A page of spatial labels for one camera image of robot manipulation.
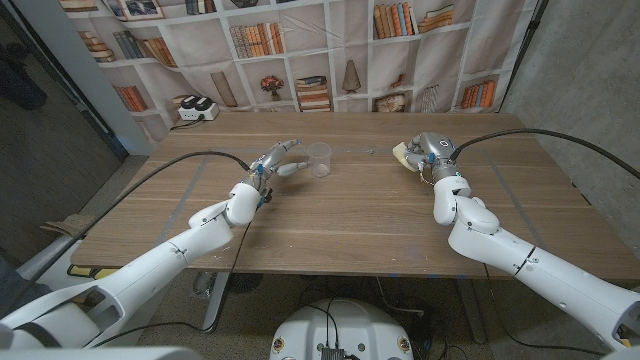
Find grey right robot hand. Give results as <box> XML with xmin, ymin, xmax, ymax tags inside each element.
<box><xmin>402</xmin><ymin>131</ymin><xmax>461</xmax><ymax>184</ymax></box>

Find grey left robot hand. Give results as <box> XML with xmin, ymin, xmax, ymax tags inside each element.
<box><xmin>247</xmin><ymin>138</ymin><xmax>310</xmax><ymax>194</ymax></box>

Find yellow sponge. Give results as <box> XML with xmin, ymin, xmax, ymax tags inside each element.
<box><xmin>391</xmin><ymin>141</ymin><xmax>419</xmax><ymax>174</ymax></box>

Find clear plastic measuring cup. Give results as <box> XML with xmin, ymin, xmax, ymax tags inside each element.
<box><xmin>306</xmin><ymin>142</ymin><xmax>334</xmax><ymax>179</ymax></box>

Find white power strip, black plugs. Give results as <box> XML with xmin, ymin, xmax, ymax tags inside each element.
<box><xmin>177</xmin><ymin>95</ymin><xmax>220</xmax><ymax>122</ymax></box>

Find printed bookshelf backdrop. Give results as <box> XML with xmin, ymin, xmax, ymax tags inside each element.
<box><xmin>57</xmin><ymin>0</ymin><xmax>539</xmax><ymax>144</ymax></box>

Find black round floor object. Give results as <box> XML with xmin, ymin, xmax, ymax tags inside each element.
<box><xmin>227</xmin><ymin>273</ymin><xmax>264</xmax><ymax>296</ymax></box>

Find black backdrop stand pole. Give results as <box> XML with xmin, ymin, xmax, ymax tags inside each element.
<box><xmin>497</xmin><ymin>0</ymin><xmax>549</xmax><ymax>114</ymax></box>

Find grey table leg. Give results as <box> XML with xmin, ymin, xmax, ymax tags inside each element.
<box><xmin>202</xmin><ymin>272</ymin><xmax>229</xmax><ymax>335</ymax></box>
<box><xmin>455</xmin><ymin>278</ymin><xmax>487</xmax><ymax>345</ymax></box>

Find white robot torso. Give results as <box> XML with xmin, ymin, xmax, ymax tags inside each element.
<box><xmin>268</xmin><ymin>298</ymin><xmax>415</xmax><ymax>360</ymax></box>

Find brown cardboard piece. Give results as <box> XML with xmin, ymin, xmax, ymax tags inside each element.
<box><xmin>39</xmin><ymin>213</ymin><xmax>101</xmax><ymax>239</ymax></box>

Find yellow and black floor item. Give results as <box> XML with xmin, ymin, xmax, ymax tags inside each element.
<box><xmin>67</xmin><ymin>263</ymin><xmax>121</xmax><ymax>280</ymax></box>

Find white curved floor housing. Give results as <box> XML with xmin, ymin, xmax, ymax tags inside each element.
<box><xmin>17</xmin><ymin>234</ymin><xmax>81</xmax><ymax>281</ymax></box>

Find person in dark clothes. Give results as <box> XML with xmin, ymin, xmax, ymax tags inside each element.
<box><xmin>0</xmin><ymin>257</ymin><xmax>54</xmax><ymax>321</ymax></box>

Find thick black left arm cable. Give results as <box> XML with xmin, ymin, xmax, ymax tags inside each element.
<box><xmin>9</xmin><ymin>150</ymin><xmax>251</xmax><ymax>301</ymax></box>

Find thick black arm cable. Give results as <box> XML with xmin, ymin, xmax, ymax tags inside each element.
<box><xmin>9</xmin><ymin>150</ymin><xmax>251</xmax><ymax>301</ymax></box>
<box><xmin>449</xmin><ymin>128</ymin><xmax>640</xmax><ymax>181</ymax></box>

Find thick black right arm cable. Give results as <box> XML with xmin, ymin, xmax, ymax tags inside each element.
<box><xmin>449</xmin><ymin>128</ymin><xmax>640</xmax><ymax>181</ymax></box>

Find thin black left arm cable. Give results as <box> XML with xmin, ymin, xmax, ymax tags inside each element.
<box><xmin>92</xmin><ymin>219</ymin><xmax>254</xmax><ymax>349</ymax></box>

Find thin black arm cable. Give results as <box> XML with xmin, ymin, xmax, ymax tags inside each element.
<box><xmin>482</xmin><ymin>263</ymin><xmax>609</xmax><ymax>356</ymax></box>
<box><xmin>92</xmin><ymin>219</ymin><xmax>254</xmax><ymax>349</ymax></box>

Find black cable on torso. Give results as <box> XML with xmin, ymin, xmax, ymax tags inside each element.
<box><xmin>304</xmin><ymin>303</ymin><xmax>342</xmax><ymax>349</ymax></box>

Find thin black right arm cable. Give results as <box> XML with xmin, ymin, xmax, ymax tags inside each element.
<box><xmin>482</xmin><ymin>263</ymin><xmax>609</xmax><ymax>356</ymax></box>

